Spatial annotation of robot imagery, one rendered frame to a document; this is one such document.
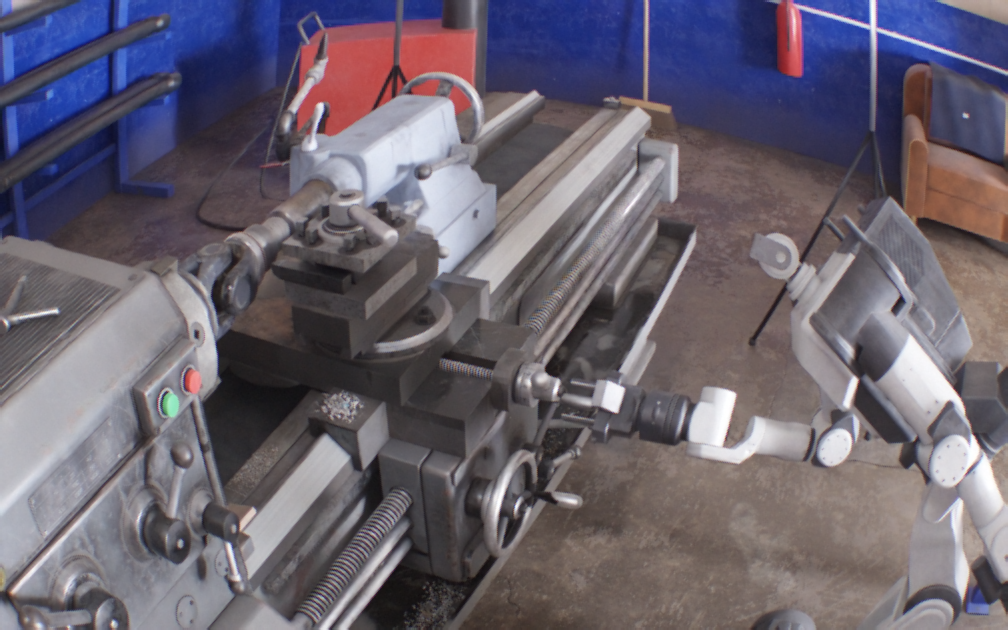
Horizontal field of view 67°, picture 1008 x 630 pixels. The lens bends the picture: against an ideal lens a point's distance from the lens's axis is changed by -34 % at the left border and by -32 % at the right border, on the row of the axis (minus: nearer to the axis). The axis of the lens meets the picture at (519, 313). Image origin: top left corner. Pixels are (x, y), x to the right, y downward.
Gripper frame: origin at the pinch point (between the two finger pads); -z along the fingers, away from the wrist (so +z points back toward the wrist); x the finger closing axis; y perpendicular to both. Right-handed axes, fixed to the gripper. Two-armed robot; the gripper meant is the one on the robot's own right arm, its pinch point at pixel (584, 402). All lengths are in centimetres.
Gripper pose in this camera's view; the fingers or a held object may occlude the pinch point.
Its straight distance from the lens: 182.4
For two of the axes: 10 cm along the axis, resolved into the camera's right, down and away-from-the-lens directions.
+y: 2.5, 2.8, 9.3
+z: 9.3, 1.9, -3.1
